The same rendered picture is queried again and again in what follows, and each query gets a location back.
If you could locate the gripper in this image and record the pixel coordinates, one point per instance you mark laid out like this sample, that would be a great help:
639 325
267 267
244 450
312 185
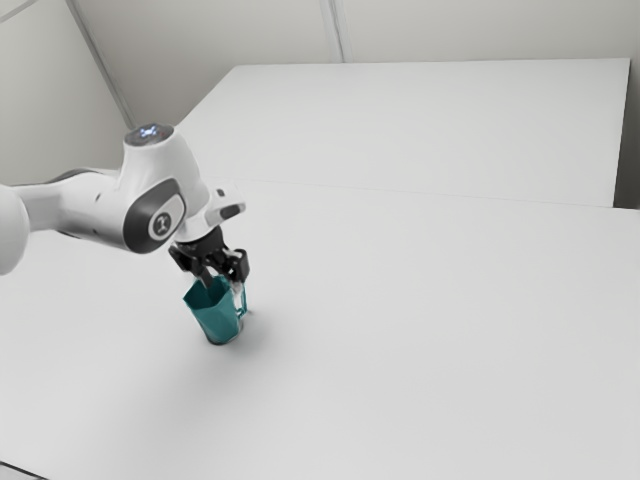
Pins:
202 250

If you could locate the teal faceted mug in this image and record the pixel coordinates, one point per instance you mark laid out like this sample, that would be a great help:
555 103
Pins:
216 312

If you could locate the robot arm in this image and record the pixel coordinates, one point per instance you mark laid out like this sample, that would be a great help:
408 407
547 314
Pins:
150 180

